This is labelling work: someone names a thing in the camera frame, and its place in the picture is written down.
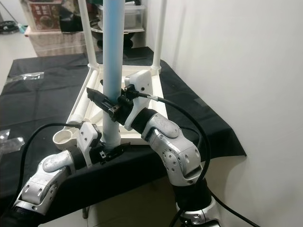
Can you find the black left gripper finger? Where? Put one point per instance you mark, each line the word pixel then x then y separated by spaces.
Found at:
pixel 118 150

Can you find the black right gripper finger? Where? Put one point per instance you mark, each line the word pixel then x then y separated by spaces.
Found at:
pixel 102 100

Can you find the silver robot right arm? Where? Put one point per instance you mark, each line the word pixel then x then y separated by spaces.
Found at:
pixel 175 151

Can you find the cream plastic children table top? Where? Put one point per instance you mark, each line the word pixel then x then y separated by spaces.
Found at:
pixel 94 106

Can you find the black table cloth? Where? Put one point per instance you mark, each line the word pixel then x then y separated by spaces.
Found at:
pixel 42 99

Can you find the black round bowl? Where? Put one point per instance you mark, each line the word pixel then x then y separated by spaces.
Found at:
pixel 128 40

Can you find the cloth covered bench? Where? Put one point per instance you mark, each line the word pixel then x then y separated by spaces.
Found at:
pixel 57 45

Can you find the clear plastic bag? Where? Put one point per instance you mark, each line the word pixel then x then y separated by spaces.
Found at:
pixel 26 78

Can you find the clear plastic storage box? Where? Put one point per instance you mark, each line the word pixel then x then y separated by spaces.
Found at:
pixel 135 19

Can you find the black bag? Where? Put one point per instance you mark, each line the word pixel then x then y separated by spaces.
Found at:
pixel 71 19

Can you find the clear tape patch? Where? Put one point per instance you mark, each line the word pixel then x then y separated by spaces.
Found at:
pixel 12 142

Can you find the storage box with orange lid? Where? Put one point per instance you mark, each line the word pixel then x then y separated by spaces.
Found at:
pixel 45 18

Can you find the green round lid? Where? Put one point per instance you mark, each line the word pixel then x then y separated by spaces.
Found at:
pixel 135 2

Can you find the broom with teal head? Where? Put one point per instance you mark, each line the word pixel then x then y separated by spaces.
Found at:
pixel 22 29

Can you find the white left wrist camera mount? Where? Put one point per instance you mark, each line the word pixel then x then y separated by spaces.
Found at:
pixel 89 137

